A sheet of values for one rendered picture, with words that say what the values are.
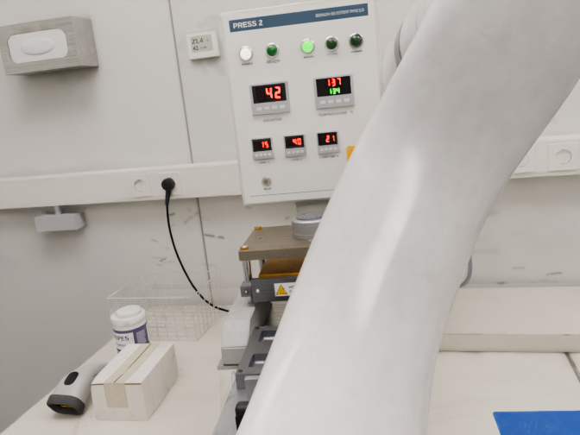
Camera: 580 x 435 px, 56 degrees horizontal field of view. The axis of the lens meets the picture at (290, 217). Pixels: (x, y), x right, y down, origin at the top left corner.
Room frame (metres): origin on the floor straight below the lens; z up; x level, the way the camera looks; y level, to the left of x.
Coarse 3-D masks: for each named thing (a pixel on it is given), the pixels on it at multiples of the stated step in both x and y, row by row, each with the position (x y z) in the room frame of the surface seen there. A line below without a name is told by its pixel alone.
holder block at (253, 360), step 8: (256, 328) 0.89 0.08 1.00; (264, 328) 0.89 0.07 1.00; (272, 328) 0.88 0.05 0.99; (256, 336) 0.86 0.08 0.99; (264, 336) 0.88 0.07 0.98; (272, 336) 0.88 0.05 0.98; (248, 344) 0.83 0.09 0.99; (256, 344) 0.83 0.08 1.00; (264, 344) 0.82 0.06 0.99; (248, 352) 0.80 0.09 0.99; (256, 352) 0.80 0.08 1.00; (264, 352) 0.80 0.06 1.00; (248, 360) 0.78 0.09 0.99; (256, 360) 0.79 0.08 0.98; (264, 360) 0.79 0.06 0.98; (240, 368) 0.75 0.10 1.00; (248, 368) 0.75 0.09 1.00; (256, 368) 0.75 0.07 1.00; (240, 376) 0.74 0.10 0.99; (240, 384) 0.74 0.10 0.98
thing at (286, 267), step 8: (264, 264) 1.05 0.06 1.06; (272, 264) 1.05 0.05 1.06; (280, 264) 1.04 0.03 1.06; (288, 264) 1.04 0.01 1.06; (296, 264) 1.03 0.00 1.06; (264, 272) 1.00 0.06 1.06; (272, 272) 1.00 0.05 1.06; (280, 272) 0.99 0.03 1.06; (288, 272) 0.99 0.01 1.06; (296, 272) 0.98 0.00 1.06
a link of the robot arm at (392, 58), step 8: (400, 24) 0.46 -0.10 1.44; (392, 40) 0.47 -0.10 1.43; (392, 48) 0.46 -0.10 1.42; (384, 56) 0.48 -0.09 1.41; (392, 56) 0.46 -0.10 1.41; (400, 56) 0.44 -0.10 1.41; (384, 64) 0.48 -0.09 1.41; (392, 64) 0.46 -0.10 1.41; (384, 72) 0.48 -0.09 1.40; (392, 72) 0.46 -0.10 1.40; (384, 80) 0.48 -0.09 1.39; (384, 88) 0.48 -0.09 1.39
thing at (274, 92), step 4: (256, 88) 1.20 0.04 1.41; (260, 88) 1.20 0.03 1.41; (264, 88) 1.19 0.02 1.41; (268, 88) 1.19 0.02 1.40; (272, 88) 1.19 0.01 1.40; (276, 88) 1.19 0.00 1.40; (280, 88) 1.19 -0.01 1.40; (256, 92) 1.20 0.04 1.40; (260, 92) 1.20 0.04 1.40; (264, 92) 1.19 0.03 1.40; (268, 92) 1.19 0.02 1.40; (272, 92) 1.19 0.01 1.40; (276, 92) 1.19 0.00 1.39; (280, 92) 1.19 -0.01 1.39; (256, 96) 1.20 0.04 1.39; (260, 96) 1.20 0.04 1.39; (264, 96) 1.19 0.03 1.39; (268, 96) 1.19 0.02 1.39; (272, 96) 1.19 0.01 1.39; (276, 96) 1.19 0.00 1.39; (280, 96) 1.19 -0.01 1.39; (260, 100) 1.20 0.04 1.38; (264, 100) 1.20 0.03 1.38; (268, 100) 1.19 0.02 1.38
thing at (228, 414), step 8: (248, 376) 0.70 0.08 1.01; (256, 376) 0.70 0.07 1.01; (248, 384) 0.69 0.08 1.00; (232, 392) 0.73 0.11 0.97; (240, 392) 0.73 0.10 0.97; (248, 392) 0.69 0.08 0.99; (232, 400) 0.71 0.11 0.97; (240, 400) 0.70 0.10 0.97; (224, 408) 0.69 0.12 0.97; (232, 408) 0.69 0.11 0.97; (224, 416) 0.67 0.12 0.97; (232, 416) 0.67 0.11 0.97; (224, 424) 0.65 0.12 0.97; (232, 424) 0.65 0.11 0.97; (216, 432) 0.63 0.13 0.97; (224, 432) 0.63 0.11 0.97; (232, 432) 0.63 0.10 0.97
